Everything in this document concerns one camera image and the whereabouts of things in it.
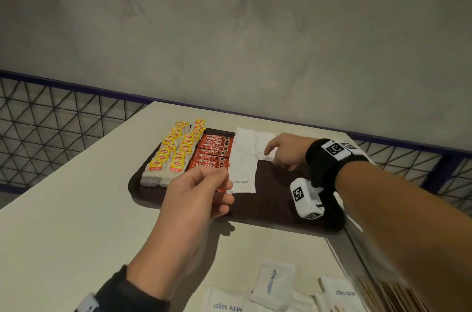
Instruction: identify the pile of white sugar sachets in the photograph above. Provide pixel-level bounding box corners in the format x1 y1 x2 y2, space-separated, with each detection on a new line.
201 258 369 312

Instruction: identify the black wrist strap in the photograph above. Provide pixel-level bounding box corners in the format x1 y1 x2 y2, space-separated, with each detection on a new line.
305 138 369 190
73 265 170 312

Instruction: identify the row of red Nescafe sachets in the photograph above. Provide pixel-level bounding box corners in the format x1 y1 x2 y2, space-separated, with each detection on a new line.
184 133 235 192

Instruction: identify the person's left hand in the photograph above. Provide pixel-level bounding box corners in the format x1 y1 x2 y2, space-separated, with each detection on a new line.
126 166 235 301

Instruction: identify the black right wrist strap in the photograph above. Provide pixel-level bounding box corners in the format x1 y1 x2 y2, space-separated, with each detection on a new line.
305 138 369 190

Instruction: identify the black left wrist strap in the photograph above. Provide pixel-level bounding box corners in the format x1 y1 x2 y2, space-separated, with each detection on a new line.
73 265 170 312

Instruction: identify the person's right hand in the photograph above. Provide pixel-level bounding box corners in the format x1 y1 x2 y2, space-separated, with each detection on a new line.
264 133 319 171

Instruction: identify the pile of wooden stirrers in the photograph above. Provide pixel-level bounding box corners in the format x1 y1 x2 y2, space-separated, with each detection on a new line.
354 275 432 312

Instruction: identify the row of white sugar packets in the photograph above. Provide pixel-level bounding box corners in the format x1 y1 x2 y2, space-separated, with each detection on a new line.
227 127 259 194

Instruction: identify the person's right forearm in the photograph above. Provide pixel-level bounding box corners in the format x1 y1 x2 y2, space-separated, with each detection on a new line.
334 160 472 312

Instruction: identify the brown plastic tray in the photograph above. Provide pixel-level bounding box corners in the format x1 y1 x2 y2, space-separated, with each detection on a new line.
128 127 347 237

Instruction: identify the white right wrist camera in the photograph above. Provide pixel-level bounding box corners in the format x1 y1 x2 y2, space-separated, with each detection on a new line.
289 178 325 220

